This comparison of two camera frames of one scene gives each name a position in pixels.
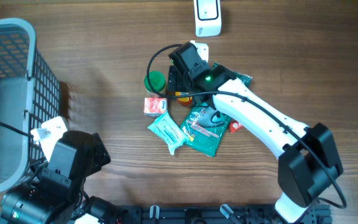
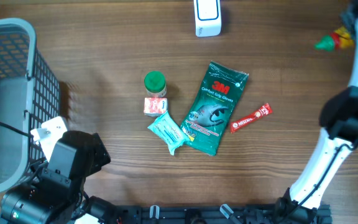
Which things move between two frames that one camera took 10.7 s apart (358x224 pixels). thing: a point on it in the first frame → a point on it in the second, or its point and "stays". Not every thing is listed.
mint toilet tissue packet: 169,130 stays
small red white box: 155,106 stays
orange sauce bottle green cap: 185,101 → 340,38
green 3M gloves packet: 207,125 stays
